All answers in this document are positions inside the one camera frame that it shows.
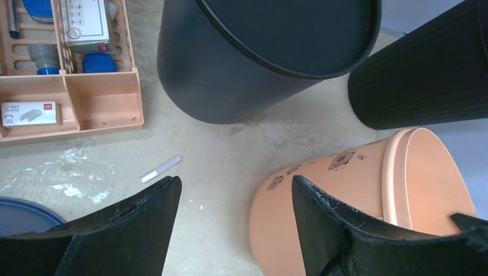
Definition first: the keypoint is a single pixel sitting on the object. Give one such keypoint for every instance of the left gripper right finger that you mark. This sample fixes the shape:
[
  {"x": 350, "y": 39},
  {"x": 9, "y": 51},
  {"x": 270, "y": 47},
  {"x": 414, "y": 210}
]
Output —
[{"x": 338, "y": 239}]

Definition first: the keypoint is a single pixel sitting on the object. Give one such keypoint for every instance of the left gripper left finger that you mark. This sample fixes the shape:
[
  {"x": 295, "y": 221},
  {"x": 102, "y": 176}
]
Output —
[{"x": 130, "y": 237}]

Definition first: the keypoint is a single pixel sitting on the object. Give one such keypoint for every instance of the orange plastic bucket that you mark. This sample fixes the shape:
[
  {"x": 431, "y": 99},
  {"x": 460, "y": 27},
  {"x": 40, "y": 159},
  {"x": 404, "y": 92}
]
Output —
[{"x": 409, "y": 179}]

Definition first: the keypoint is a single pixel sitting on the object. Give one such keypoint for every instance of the large blue plastic bucket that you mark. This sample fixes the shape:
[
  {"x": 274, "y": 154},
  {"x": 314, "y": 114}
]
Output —
[{"x": 21, "y": 216}]

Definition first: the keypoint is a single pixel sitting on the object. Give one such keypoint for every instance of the black ribbed bin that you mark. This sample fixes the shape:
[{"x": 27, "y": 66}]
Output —
[{"x": 435, "y": 74}]

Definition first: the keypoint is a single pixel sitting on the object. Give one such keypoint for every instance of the dark navy cylindrical bin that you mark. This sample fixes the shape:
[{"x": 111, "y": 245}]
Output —
[{"x": 222, "y": 62}]

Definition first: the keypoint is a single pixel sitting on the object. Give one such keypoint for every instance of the small grey pen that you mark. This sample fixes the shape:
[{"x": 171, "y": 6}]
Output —
[{"x": 160, "y": 169}]

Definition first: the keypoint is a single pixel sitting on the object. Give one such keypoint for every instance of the white staples box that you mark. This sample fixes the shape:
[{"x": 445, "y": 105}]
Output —
[{"x": 16, "y": 114}]

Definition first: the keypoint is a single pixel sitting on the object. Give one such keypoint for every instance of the orange plastic file organizer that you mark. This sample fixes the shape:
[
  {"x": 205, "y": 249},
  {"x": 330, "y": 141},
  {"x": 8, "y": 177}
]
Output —
[{"x": 89, "y": 104}]

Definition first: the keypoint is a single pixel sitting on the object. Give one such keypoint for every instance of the grey blue glue stick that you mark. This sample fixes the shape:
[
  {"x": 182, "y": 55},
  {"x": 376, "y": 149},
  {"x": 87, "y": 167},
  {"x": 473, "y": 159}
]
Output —
[{"x": 45, "y": 57}]

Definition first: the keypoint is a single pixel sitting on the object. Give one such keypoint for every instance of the small boxes in organizer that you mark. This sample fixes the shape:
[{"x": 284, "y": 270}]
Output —
[{"x": 87, "y": 26}]

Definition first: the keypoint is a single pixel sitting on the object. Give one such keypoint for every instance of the blue capped marker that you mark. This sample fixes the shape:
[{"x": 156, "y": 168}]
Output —
[{"x": 14, "y": 31}]

